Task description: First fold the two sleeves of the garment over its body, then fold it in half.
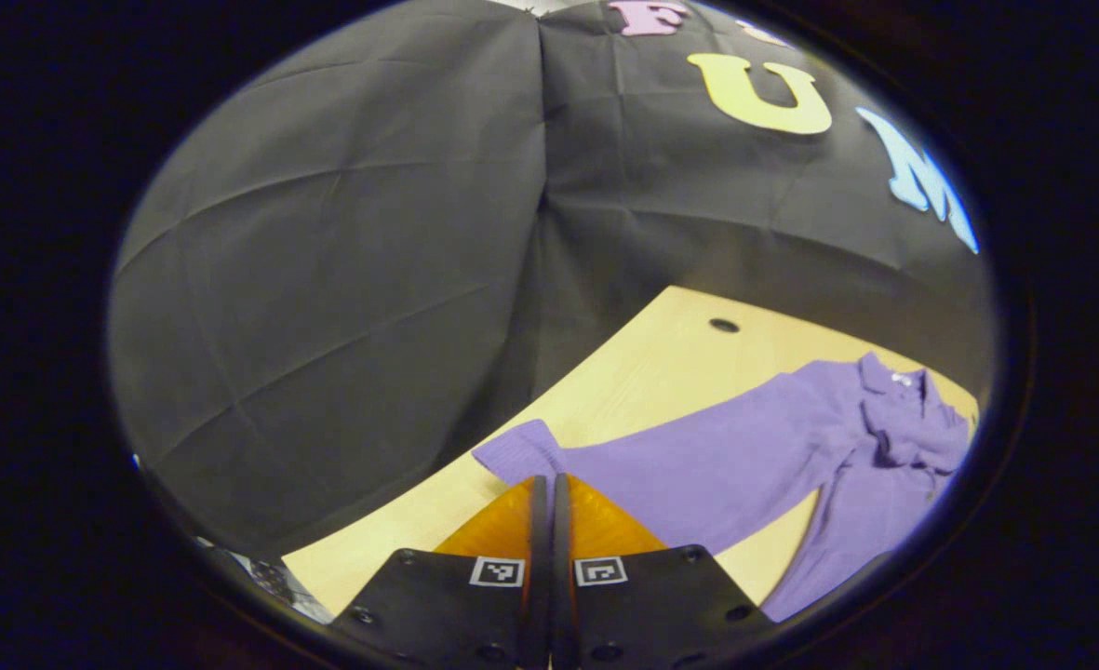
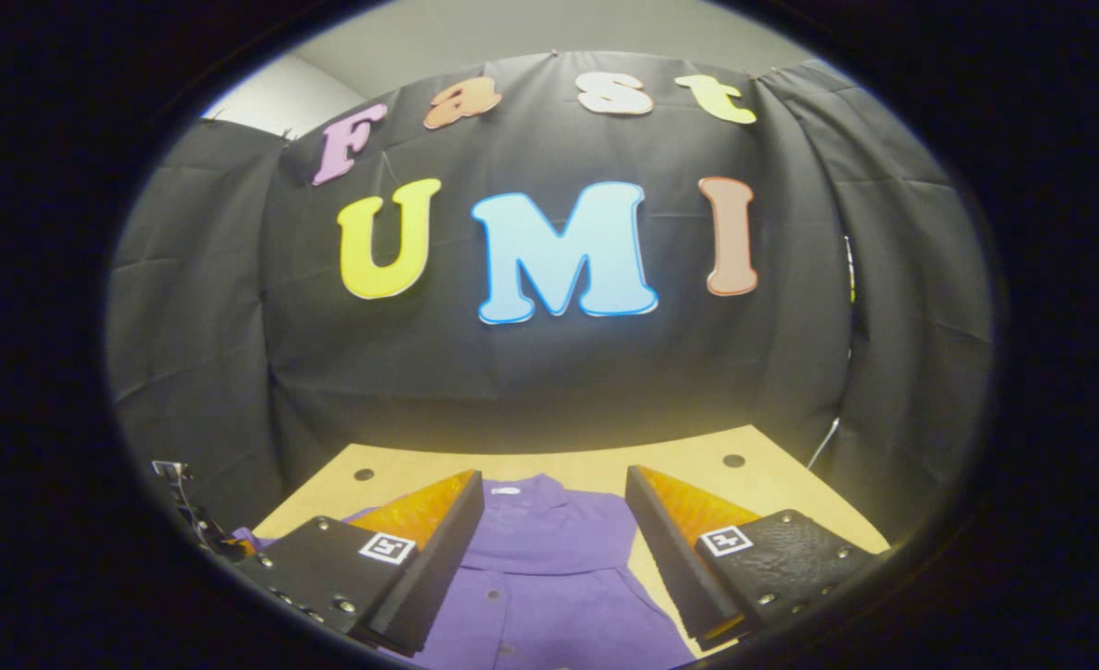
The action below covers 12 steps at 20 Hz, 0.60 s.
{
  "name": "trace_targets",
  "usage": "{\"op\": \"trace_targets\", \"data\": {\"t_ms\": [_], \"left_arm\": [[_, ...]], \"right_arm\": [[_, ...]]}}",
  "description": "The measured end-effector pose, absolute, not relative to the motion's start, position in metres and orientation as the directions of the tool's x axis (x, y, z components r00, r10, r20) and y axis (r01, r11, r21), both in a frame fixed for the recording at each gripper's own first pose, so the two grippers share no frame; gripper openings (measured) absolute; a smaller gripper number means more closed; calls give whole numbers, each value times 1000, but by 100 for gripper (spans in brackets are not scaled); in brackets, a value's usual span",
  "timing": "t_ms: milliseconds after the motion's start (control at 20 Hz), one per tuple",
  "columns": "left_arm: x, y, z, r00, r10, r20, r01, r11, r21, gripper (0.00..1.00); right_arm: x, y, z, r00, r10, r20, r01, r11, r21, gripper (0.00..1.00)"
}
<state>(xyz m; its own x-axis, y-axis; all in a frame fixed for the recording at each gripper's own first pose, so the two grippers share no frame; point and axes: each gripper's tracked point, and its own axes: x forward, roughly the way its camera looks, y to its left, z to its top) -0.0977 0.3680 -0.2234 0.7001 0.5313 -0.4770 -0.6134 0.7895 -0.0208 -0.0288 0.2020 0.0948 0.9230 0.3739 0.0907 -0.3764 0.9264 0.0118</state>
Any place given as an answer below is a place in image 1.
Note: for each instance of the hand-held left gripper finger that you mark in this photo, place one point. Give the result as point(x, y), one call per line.
point(560, 558)
point(539, 558)

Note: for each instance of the purple button-up shirt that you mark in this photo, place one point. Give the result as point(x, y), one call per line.
point(744, 447)

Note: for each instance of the black backdrop cloth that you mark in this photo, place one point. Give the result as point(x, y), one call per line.
point(326, 279)

